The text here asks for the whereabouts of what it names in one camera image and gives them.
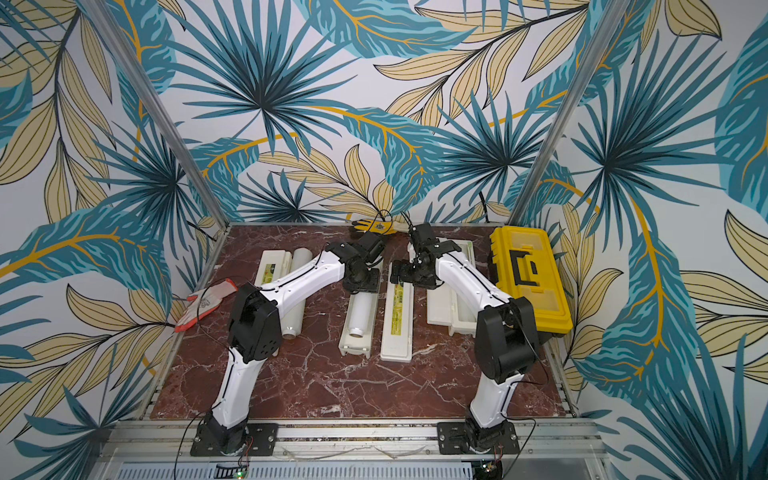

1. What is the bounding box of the yellow black toolbox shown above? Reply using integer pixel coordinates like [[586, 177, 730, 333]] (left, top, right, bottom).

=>
[[488, 226, 573, 336]]

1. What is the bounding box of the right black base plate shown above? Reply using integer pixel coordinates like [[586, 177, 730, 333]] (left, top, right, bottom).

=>
[[436, 418, 520, 455]]

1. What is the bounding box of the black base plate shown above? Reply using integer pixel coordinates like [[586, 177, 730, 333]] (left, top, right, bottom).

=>
[[436, 418, 520, 455], [190, 420, 279, 457]]

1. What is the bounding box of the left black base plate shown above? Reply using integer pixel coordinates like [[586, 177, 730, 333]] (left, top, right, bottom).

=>
[[190, 420, 279, 457]]

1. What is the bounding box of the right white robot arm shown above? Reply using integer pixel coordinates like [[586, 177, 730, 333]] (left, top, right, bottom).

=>
[[390, 223, 539, 430]]

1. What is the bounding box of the white dispenser box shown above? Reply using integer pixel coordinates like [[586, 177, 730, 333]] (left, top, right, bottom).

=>
[[253, 250, 292, 287], [380, 283, 414, 363]]

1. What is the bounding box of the dispenser tray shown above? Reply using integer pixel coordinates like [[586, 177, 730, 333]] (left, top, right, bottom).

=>
[[338, 300, 378, 358]]

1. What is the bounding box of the thin wrap roll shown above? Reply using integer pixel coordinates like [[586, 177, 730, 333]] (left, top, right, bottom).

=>
[[347, 292, 378, 338]]

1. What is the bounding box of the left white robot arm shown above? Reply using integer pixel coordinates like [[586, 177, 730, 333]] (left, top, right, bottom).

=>
[[212, 232, 385, 431]]

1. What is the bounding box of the left thick wrap roll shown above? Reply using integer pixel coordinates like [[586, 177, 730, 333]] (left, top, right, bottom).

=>
[[280, 248, 314, 341]]

